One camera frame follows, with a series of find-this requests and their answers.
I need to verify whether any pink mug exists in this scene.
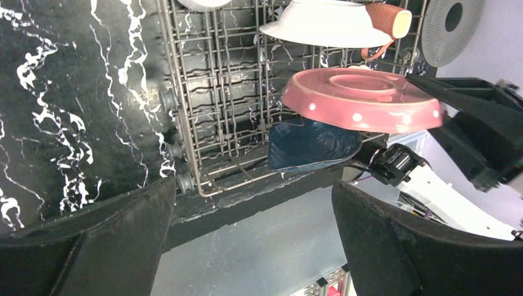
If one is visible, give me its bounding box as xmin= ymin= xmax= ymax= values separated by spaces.
xmin=361 ymin=2 xmax=413 ymax=60

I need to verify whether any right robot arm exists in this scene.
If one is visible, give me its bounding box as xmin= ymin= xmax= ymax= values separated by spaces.
xmin=355 ymin=74 xmax=522 ymax=241

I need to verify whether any maroon plate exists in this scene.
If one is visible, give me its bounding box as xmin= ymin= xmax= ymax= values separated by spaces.
xmin=281 ymin=68 xmax=443 ymax=134

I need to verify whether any dark blue plate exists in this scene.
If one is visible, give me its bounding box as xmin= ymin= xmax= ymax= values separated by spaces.
xmin=268 ymin=118 xmax=363 ymax=173

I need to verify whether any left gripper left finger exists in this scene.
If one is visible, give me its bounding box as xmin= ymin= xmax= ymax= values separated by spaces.
xmin=1 ymin=177 xmax=177 ymax=295

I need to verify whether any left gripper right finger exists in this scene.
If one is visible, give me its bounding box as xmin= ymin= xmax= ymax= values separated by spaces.
xmin=331 ymin=181 xmax=522 ymax=295

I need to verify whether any grey wire dish rack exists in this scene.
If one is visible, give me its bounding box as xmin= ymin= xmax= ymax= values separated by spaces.
xmin=155 ymin=0 xmax=429 ymax=198

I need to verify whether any grey filament spool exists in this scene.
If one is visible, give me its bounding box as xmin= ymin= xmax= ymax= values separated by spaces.
xmin=421 ymin=0 xmax=485 ymax=68

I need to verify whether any patterned white bowl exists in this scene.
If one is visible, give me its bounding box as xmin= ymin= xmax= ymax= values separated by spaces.
xmin=178 ymin=0 xmax=231 ymax=13

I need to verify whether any white plate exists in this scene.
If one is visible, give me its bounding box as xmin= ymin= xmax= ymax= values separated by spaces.
xmin=260 ymin=1 xmax=392 ymax=49

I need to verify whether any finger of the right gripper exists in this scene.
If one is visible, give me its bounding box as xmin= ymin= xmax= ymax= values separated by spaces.
xmin=406 ymin=74 xmax=522 ymax=123
xmin=429 ymin=116 xmax=522 ymax=192

